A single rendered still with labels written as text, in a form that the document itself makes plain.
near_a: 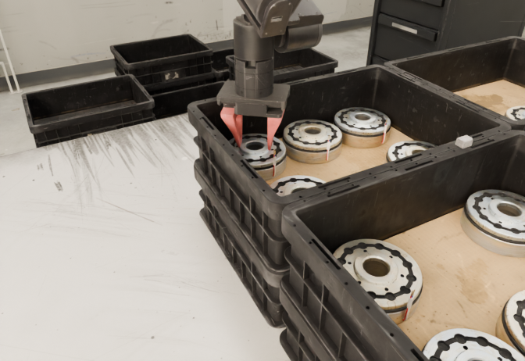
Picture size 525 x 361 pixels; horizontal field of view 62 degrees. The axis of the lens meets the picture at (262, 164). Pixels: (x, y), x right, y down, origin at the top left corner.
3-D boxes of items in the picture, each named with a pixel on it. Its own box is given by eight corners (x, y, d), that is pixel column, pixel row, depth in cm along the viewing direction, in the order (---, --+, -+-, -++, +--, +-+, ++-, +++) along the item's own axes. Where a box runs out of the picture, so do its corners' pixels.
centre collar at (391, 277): (371, 293, 46) (372, 289, 45) (344, 262, 50) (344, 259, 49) (407, 277, 48) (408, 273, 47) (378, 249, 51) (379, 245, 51)
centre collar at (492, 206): (514, 230, 54) (516, 226, 54) (479, 209, 58) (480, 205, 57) (537, 216, 56) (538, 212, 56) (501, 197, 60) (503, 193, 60)
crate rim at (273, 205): (274, 224, 48) (275, 208, 47) (185, 116, 70) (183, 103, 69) (512, 141, 64) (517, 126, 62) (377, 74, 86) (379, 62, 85)
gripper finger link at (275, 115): (244, 135, 74) (242, 83, 69) (285, 139, 73) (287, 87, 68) (235, 156, 68) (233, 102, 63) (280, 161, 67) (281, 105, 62)
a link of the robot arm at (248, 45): (226, 10, 60) (244, 20, 56) (269, 5, 63) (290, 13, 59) (227, 58, 64) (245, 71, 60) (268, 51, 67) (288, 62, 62)
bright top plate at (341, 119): (362, 141, 74) (362, 137, 74) (323, 118, 81) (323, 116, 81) (401, 125, 79) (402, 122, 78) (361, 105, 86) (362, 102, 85)
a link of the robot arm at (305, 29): (240, -43, 55) (270, 1, 51) (315, -49, 59) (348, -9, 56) (226, 32, 64) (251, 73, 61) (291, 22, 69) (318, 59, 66)
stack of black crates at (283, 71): (258, 176, 191) (257, 79, 166) (228, 145, 213) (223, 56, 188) (331, 152, 207) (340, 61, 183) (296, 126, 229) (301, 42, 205)
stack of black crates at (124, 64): (141, 157, 204) (125, 65, 179) (125, 130, 225) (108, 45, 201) (219, 137, 220) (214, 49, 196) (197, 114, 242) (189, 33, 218)
